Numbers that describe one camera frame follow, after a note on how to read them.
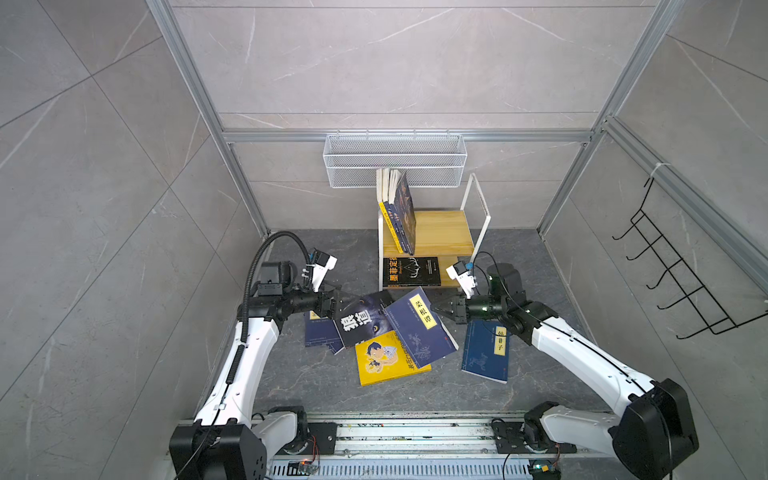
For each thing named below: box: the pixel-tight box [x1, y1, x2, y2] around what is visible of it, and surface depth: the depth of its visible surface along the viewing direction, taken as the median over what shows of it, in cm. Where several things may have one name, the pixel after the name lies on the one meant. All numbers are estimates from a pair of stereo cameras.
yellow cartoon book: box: [355, 330, 432, 387], surface depth 86 cm
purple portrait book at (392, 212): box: [382, 168, 413, 255], surface depth 77 cm
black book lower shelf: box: [383, 257, 441, 287], surface depth 103 cm
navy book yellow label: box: [384, 286, 459, 369], surface depth 77 cm
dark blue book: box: [304, 310, 345, 355], surface depth 91 cm
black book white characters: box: [332, 290, 395, 347], surface depth 92 cm
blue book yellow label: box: [461, 320, 511, 384], surface depth 88 cm
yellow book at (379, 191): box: [376, 168, 404, 254], surface depth 78 cm
